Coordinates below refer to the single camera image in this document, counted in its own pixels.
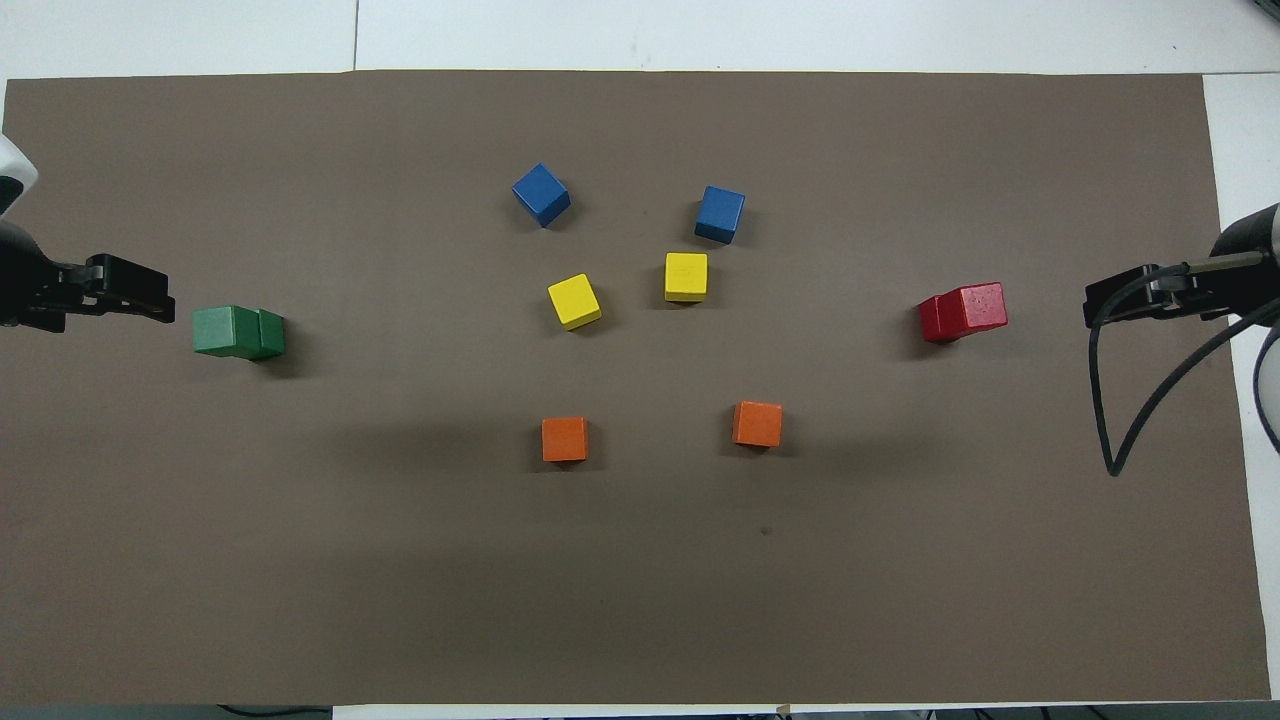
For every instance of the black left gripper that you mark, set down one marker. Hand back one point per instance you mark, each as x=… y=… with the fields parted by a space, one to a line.
x=25 y=285

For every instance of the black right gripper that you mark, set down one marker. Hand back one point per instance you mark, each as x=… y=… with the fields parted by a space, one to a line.
x=1255 y=250

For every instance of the green wooden cube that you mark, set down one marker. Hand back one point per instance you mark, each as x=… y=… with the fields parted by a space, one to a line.
x=225 y=331
x=279 y=340

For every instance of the red wooden cube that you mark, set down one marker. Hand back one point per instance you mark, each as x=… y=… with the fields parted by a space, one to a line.
x=929 y=322
x=982 y=307

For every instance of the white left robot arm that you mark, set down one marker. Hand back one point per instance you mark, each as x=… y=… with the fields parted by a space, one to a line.
x=12 y=165

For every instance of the brown paper table mat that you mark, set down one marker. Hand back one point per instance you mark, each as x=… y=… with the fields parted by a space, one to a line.
x=400 y=560

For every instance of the orange wooden cube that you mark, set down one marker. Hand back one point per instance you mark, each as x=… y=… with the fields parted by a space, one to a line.
x=757 y=424
x=565 y=439

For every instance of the blue wooden cube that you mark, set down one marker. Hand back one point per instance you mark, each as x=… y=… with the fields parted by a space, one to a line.
x=541 y=195
x=720 y=214

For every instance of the yellow wooden cube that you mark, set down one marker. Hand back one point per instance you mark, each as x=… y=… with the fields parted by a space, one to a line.
x=574 y=301
x=686 y=277

